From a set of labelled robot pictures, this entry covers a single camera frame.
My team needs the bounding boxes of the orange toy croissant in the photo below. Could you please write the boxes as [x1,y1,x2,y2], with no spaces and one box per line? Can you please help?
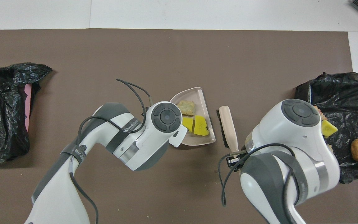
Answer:
[313,106,325,122]

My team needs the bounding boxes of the beige plastic dustpan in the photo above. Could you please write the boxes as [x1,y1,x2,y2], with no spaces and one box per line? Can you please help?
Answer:
[170,87,217,147]

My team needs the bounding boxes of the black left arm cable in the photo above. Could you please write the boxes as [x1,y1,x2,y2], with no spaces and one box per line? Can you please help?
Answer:
[69,78,152,224]

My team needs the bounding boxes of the brown table mat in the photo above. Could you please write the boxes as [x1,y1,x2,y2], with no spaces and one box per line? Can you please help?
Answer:
[0,29,358,224]

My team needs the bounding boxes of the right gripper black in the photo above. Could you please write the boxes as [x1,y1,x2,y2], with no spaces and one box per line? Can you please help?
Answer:
[226,151,248,171]

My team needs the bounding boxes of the small yellow sponge piece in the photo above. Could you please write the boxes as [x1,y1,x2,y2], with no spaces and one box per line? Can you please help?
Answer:
[181,117,194,133]

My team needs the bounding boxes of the large yellow sponge piece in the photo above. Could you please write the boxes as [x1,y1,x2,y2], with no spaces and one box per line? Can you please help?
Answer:
[193,115,210,136]

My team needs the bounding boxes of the pale angular bread chunk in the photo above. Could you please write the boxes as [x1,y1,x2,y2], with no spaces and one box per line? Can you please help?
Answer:
[177,100,196,116]

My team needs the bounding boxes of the notched yellow sponge piece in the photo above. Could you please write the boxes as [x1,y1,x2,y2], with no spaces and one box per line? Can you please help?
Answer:
[321,120,338,138]

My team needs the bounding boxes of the beige hand brush black bristles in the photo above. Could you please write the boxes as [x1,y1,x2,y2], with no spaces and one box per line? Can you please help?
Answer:
[216,106,239,153]

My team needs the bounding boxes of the bin lined with black bag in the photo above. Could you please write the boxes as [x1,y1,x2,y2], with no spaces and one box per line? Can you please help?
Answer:
[296,72,358,184]

